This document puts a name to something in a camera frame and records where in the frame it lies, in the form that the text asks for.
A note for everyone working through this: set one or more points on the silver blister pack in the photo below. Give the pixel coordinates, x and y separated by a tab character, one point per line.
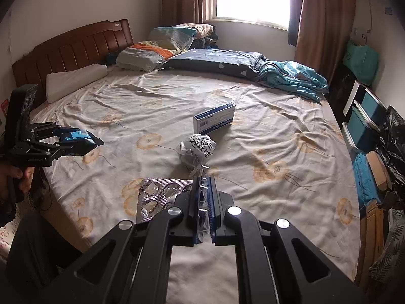
155	196

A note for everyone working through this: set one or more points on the grey wall socket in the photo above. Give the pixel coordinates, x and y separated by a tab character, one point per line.
388	10

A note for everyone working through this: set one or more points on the teal storage box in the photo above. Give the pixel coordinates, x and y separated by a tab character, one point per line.
375	107
360	129

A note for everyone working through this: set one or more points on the orange striped pillow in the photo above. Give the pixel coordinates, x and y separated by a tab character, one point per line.
142	55

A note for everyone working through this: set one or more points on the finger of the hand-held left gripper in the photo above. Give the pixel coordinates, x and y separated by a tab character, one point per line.
44	129
47	155

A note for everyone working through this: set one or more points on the flat wooden cardboard box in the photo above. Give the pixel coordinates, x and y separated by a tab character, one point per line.
373	243

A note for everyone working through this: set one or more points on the dark blue pillow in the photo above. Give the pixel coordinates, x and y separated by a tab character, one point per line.
215	60

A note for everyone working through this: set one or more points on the brown cardboard box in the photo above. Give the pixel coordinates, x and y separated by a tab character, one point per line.
379	167

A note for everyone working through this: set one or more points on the teal patterned pillow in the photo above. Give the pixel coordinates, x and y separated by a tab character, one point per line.
172	38

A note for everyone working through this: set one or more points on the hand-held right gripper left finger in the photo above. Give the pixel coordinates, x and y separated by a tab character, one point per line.
158	228

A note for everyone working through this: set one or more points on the leaf patterned cloth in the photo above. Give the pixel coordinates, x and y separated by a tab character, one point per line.
392	250

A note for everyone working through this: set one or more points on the green bag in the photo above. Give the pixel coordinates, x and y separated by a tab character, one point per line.
362	61

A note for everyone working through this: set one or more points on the teal blanket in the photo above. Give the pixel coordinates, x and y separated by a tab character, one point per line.
294	77

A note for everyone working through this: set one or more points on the beige blanket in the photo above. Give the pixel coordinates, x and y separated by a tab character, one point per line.
196	29

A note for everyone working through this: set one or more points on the wooden headboard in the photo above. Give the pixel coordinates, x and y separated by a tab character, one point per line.
69	50

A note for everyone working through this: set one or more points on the white pillow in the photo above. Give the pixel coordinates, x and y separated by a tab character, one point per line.
72	79

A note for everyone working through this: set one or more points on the floral bed sheet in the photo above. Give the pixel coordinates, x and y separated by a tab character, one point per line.
269	133

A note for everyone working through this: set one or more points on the person's left hand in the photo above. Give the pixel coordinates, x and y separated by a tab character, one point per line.
19	177

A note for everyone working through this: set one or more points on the black suitcase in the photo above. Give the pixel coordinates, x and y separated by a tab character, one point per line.
343	91

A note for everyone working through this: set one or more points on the blue white medicine box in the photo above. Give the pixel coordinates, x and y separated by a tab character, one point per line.
215	118

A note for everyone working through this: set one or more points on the white plastic bag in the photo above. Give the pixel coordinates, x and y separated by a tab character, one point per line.
196	148

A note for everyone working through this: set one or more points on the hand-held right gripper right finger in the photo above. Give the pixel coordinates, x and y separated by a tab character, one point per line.
246	234

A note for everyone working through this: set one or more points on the blue snack wrapper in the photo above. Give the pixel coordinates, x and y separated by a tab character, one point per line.
77	139

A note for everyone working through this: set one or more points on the black plastic bag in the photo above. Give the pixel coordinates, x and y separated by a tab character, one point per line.
394	145

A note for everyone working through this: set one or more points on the person's black pants legs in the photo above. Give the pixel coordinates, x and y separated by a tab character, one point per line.
34	259

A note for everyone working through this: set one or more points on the dark clothes pile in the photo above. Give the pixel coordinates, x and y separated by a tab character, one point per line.
207	41

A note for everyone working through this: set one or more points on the brown curtain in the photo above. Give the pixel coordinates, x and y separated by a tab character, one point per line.
322	22
183	0

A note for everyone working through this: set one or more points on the blue cloth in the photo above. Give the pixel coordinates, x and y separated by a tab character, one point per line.
112	58

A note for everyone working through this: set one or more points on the white board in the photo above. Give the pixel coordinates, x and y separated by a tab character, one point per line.
351	98

